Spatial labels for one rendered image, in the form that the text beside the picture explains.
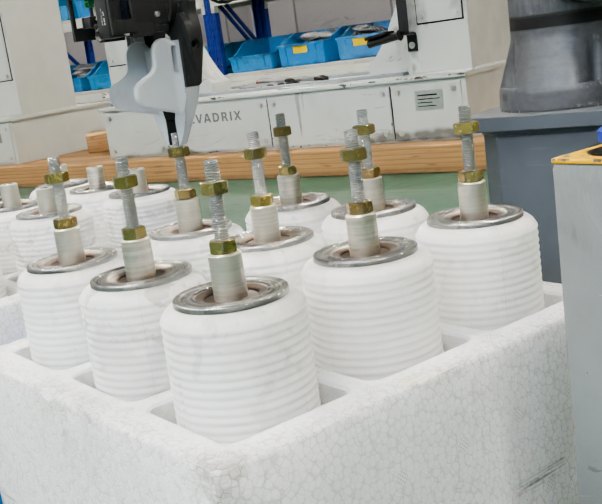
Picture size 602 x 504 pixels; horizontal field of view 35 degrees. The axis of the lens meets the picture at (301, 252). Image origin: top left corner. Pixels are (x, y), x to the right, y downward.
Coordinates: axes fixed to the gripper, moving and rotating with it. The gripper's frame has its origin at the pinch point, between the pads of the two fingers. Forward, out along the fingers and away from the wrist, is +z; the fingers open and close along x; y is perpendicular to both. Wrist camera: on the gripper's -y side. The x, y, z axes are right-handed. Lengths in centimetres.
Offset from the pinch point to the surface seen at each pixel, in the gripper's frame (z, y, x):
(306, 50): 0, -351, -397
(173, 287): 9.5, 12.7, 15.7
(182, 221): 8.1, 1.6, 0.2
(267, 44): -7, -381, -473
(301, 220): 10.1, -8.8, 4.2
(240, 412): 15.3, 16.0, 26.8
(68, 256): 8.5, 13.1, 0.4
